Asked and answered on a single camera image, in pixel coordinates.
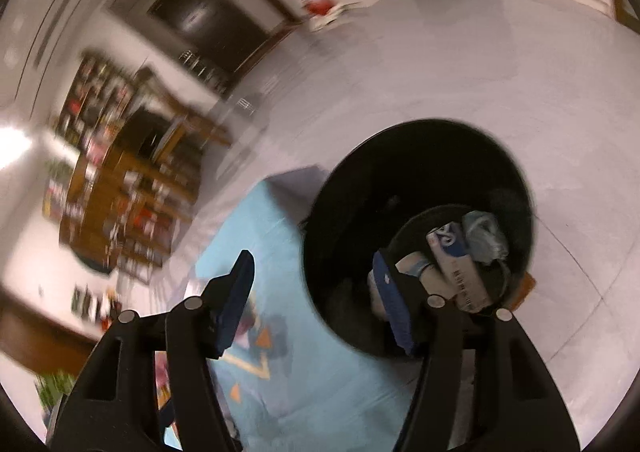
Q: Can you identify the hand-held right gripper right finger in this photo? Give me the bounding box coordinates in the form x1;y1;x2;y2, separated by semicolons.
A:
372;252;581;452

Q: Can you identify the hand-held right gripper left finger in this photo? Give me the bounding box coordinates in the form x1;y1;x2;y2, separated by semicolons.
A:
47;249;256;452

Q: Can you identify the black trash bin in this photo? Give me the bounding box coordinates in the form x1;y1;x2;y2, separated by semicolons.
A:
301;119;535;358

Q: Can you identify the white printed carton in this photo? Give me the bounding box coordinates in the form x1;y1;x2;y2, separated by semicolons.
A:
425;221;493;315

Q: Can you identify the blue and grey floor mat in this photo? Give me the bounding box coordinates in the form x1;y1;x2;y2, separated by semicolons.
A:
155;167;436;452

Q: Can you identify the crumpled pale blue bag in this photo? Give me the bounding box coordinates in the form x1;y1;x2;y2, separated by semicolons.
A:
461;211;512;265

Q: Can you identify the red and white bag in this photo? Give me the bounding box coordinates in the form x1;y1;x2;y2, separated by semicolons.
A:
300;0;346;30

